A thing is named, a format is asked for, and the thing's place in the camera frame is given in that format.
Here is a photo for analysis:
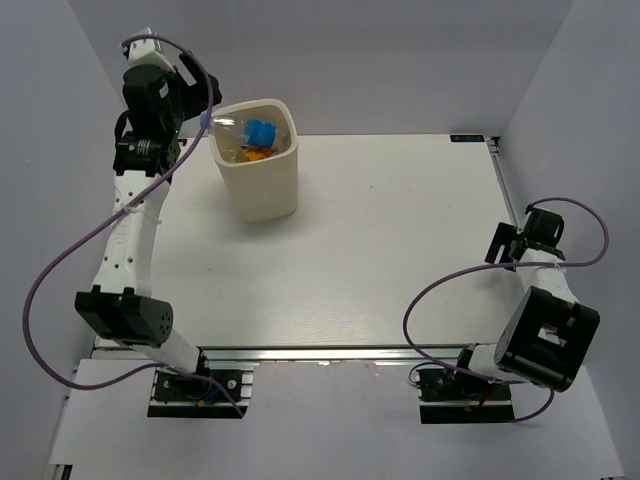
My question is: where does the orange juice bottle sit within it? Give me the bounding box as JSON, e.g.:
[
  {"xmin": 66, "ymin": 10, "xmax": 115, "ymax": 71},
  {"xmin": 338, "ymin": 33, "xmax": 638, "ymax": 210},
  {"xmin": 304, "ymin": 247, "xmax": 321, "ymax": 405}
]
[{"xmin": 234, "ymin": 146, "xmax": 278, "ymax": 163}]

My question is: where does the blue sticker right corner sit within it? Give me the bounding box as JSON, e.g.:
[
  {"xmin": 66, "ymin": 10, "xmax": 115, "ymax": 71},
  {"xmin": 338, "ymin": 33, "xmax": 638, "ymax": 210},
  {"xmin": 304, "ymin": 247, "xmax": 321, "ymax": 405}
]
[{"xmin": 449, "ymin": 134, "xmax": 485, "ymax": 143}]

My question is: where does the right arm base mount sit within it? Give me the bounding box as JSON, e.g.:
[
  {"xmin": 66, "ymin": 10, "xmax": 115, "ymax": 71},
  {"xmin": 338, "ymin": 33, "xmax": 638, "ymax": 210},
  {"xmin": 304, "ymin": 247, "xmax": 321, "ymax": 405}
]
[{"xmin": 408, "ymin": 361, "xmax": 515, "ymax": 425}]

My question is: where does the aluminium table frame rail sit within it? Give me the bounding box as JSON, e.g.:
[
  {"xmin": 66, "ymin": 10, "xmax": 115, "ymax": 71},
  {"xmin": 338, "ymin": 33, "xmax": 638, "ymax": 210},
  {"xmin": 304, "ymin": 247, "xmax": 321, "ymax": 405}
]
[{"xmin": 94, "ymin": 344, "xmax": 501, "ymax": 369}]

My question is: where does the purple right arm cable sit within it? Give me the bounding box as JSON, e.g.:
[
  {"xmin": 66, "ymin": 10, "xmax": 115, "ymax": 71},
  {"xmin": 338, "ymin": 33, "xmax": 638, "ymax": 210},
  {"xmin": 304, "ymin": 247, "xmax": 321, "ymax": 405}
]
[{"xmin": 403, "ymin": 196, "xmax": 611, "ymax": 424}]

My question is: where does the blue label water bottle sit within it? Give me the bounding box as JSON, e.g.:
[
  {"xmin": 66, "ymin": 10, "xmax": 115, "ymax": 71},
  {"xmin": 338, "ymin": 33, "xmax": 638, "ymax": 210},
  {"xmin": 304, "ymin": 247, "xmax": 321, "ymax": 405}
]
[{"xmin": 200, "ymin": 113, "xmax": 291, "ymax": 157}]

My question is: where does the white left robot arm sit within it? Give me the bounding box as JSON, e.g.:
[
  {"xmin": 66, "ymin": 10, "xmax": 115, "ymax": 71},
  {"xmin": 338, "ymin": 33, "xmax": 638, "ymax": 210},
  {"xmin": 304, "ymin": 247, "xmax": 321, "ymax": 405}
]
[{"xmin": 75, "ymin": 53, "xmax": 221, "ymax": 399}]

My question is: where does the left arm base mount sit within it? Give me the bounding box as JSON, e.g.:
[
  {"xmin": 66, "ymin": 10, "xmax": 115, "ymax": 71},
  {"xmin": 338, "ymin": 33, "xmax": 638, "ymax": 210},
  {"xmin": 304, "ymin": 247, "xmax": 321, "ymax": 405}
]
[{"xmin": 147, "ymin": 362, "xmax": 256, "ymax": 419}]

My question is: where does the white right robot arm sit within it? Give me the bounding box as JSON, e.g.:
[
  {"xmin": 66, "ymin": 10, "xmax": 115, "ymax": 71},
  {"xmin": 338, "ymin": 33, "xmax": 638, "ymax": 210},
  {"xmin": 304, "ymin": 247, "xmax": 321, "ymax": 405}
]
[{"xmin": 451, "ymin": 207, "xmax": 600, "ymax": 399}]

